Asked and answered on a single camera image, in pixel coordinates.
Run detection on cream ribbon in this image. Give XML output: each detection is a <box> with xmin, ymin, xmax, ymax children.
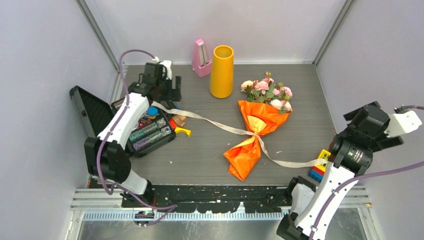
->
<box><xmin>151</xmin><ymin>101</ymin><xmax>328</xmax><ymax>168</ymax></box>

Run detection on pink flower bouquet orange wrap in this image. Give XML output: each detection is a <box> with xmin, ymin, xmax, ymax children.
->
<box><xmin>223</xmin><ymin>71</ymin><xmax>293</xmax><ymax>181</ymax></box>

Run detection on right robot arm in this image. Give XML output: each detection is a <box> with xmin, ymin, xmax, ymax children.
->
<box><xmin>276</xmin><ymin>101</ymin><xmax>407</xmax><ymax>240</ymax></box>

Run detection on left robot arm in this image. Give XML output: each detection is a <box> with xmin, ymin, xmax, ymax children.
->
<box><xmin>84</xmin><ymin>60</ymin><xmax>182</xmax><ymax>207</ymax></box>

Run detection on yellow vase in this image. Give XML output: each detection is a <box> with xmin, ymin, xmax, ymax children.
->
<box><xmin>209</xmin><ymin>45</ymin><xmax>234</xmax><ymax>99</ymax></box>

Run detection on wooden blocks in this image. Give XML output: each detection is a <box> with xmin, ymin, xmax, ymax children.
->
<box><xmin>172</xmin><ymin>114</ymin><xmax>187</xmax><ymax>127</ymax></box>

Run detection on red block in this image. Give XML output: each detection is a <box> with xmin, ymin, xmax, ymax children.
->
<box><xmin>169</xmin><ymin>118</ymin><xmax>177</xmax><ymax>129</ymax></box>

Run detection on pink metronome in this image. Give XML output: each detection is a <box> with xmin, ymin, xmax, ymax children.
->
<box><xmin>191</xmin><ymin>38</ymin><xmax>212</xmax><ymax>78</ymax></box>

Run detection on black open case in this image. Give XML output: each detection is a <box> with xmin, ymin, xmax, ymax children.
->
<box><xmin>69</xmin><ymin>85</ymin><xmax>176</xmax><ymax>158</ymax></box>

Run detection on colourful toy brick stack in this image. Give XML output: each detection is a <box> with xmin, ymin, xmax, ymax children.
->
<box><xmin>308</xmin><ymin>149</ymin><xmax>331</xmax><ymax>183</ymax></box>

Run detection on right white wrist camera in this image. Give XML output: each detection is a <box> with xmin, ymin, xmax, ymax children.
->
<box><xmin>384</xmin><ymin>110</ymin><xmax>423</xmax><ymax>138</ymax></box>

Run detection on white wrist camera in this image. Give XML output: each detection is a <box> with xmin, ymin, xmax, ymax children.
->
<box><xmin>152</xmin><ymin>56</ymin><xmax>173</xmax><ymax>80</ymax></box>
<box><xmin>384</xmin><ymin>110</ymin><xmax>423</xmax><ymax>138</ymax></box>

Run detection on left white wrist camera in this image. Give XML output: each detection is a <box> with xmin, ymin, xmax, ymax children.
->
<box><xmin>152</xmin><ymin>56</ymin><xmax>173</xmax><ymax>80</ymax></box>

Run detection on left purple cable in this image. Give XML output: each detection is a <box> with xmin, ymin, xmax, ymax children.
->
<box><xmin>96</xmin><ymin>49</ymin><xmax>178</xmax><ymax>226</ymax></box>

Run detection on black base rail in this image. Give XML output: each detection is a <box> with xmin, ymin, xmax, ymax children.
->
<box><xmin>139</xmin><ymin>185</ymin><xmax>292</xmax><ymax>214</ymax></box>

